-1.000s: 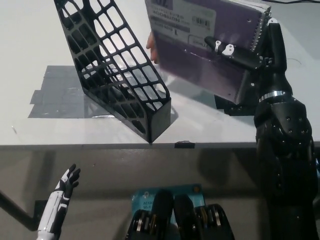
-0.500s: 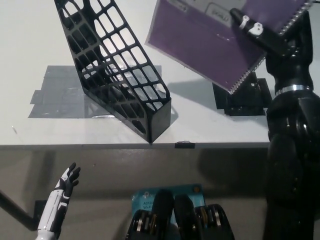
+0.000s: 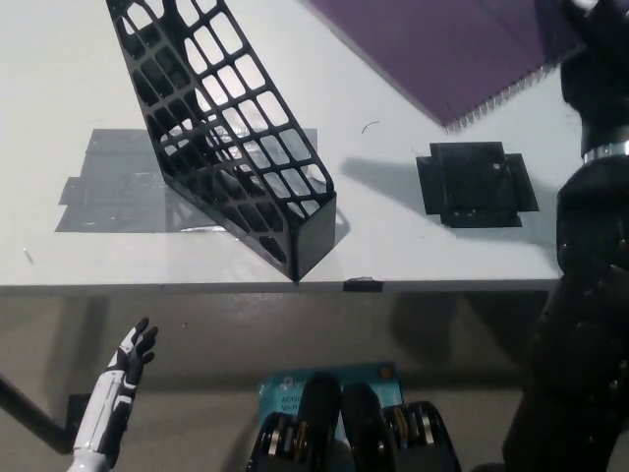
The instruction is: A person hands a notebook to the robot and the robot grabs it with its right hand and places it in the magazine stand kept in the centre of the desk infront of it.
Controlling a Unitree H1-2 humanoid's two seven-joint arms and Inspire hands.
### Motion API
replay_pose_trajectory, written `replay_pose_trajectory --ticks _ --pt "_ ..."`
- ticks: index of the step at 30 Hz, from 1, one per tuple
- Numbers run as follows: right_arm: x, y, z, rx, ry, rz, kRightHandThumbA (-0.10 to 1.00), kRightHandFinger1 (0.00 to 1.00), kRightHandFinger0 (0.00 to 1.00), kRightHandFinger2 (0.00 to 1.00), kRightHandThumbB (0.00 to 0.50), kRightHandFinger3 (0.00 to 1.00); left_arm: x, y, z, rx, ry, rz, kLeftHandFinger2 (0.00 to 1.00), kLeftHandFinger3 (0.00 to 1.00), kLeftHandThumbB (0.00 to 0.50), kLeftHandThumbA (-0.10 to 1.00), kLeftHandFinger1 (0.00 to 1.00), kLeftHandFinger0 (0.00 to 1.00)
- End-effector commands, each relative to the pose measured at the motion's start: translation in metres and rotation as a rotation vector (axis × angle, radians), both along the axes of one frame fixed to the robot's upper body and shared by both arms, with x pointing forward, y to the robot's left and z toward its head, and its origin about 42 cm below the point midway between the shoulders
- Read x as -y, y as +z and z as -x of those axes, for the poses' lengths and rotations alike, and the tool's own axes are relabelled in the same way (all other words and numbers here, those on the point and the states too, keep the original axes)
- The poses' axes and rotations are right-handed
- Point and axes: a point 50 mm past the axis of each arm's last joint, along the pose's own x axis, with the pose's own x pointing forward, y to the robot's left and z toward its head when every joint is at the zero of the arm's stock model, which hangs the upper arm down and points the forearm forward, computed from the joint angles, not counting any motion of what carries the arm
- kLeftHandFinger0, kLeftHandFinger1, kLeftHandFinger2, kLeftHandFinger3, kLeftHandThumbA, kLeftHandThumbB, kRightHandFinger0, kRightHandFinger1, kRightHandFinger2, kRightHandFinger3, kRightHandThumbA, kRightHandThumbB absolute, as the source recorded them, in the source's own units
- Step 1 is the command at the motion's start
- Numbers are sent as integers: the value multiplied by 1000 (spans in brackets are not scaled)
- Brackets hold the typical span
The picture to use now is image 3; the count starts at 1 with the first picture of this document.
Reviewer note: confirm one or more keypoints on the large grey tape patch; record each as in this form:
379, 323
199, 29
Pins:
113, 192

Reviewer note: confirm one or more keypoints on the black slanted table leg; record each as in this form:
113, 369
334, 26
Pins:
34, 418

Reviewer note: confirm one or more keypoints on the square black tape patch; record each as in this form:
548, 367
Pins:
474, 187

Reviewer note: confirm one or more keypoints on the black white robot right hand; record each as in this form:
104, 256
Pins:
604, 83

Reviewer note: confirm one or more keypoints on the black teal robot torso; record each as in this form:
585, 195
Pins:
361, 428

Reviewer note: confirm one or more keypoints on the purple spiral notebook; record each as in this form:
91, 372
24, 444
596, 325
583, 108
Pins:
442, 54

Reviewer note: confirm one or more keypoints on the black mesh magazine stand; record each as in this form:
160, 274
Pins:
312, 236

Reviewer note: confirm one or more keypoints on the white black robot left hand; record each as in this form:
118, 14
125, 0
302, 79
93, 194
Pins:
115, 388

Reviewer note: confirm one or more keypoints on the small black tape strip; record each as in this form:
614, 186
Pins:
363, 285

